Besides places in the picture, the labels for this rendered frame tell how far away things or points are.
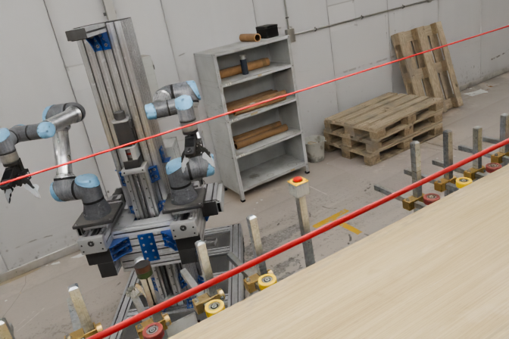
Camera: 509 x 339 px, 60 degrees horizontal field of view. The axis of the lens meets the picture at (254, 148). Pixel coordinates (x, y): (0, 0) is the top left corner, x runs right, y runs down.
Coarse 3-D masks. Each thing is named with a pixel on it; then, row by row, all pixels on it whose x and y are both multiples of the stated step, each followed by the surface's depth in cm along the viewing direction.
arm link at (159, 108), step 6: (162, 90) 233; (168, 90) 237; (156, 96) 223; (162, 96) 221; (168, 96) 233; (156, 102) 203; (162, 102) 202; (150, 108) 201; (156, 108) 201; (162, 108) 201; (168, 108) 201; (150, 114) 201; (156, 114) 201; (162, 114) 202; (168, 114) 203
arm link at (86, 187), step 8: (80, 176) 240; (88, 176) 239; (96, 176) 241; (72, 184) 238; (80, 184) 234; (88, 184) 235; (96, 184) 238; (72, 192) 237; (80, 192) 236; (88, 192) 236; (96, 192) 238; (88, 200) 237; (96, 200) 239
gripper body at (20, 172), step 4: (20, 160) 207; (4, 164) 199; (8, 164) 199; (12, 164) 199; (16, 164) 204; (20, 164) 206; (16, 168) 202; (20, 168) 206; (20, 172) 205; (24, 172) 205; (28, 172) 209; (16, 176) 202; (20, 180) 202; (12, 184) 203; (16, 184) 203; (20, 184) 203
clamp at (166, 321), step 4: (164, 316) 182; (168, 316) 182; (148, 320) 181; (152, 320) 181; (164, 320) 180; (168, 320) 181; (144, 324) 179; (148, 324) 179; (164, 324) 180; (168, 324) 180; (136, 328) 178; (164, 328) 181; (140, 332) 176; (140, 336) 176
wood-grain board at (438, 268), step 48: (480, 192) 224; (384, 240) 200; (432, 240) 194; (480, 240) 188; (288, 288) 180; (336, 288) 175; (384, 288) 170; (432, 288) 166; (480, 288) 161; (192, 336) 164; (240, 336) 160; (288, 336) 156; (336, 336) 152; (384, 336) 149; (432, 336) 145; (480, 336) 142
